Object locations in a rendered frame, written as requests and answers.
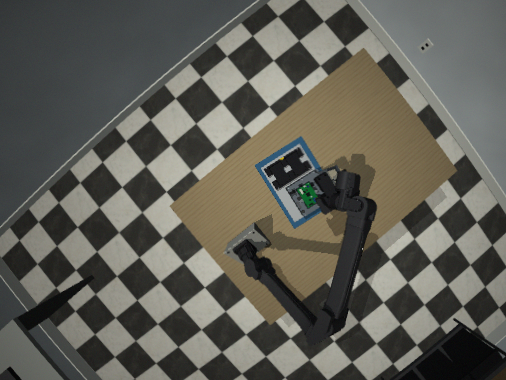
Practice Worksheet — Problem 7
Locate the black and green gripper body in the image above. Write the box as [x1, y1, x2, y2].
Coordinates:
[315, 193, 336, 215]

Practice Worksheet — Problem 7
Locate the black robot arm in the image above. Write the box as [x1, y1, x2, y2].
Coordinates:
[232, 171, 377, 347]

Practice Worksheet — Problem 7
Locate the green circuit board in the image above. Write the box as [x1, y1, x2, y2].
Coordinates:
[297, 182, 318, 208]

